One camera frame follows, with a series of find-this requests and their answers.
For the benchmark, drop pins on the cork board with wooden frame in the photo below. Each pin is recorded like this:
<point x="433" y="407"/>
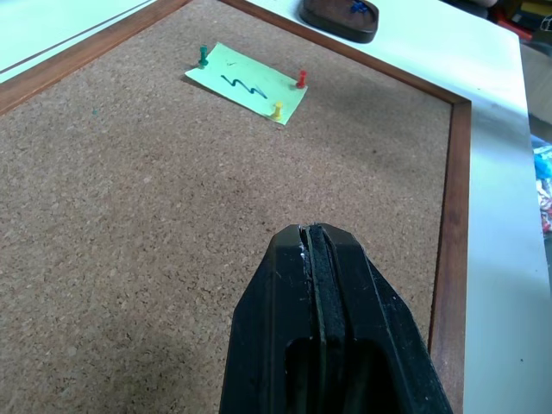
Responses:
<point x="172" y="207"/>

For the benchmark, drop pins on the dark brown wooden tray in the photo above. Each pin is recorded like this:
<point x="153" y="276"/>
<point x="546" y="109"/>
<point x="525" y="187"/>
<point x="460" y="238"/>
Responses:
<point x="340" y="19"/>

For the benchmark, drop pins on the colourful clutter beside table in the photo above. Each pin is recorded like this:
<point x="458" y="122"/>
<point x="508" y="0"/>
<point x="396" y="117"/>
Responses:
<point x="542" y="190"/>

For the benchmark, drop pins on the red push pin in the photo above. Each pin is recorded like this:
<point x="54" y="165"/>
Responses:
<point x="301" y="79"/>

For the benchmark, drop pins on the green push pin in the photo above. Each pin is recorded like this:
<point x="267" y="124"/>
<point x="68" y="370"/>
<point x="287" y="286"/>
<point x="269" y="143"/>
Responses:
<point x="202" y="57"/>

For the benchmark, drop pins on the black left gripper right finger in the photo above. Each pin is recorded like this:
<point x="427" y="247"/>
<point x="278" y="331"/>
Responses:
<point x="371" y="328"/>

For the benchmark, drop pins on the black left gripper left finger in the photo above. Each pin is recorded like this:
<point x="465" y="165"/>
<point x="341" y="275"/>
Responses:
<point x="276" y="328"/>

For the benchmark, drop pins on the yellow push pin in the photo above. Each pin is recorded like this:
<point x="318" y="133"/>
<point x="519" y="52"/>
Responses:
<point x="277" y="111"/>

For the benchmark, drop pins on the light green paper note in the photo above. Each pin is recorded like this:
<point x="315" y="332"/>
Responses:
<point x="250" y="84"/>

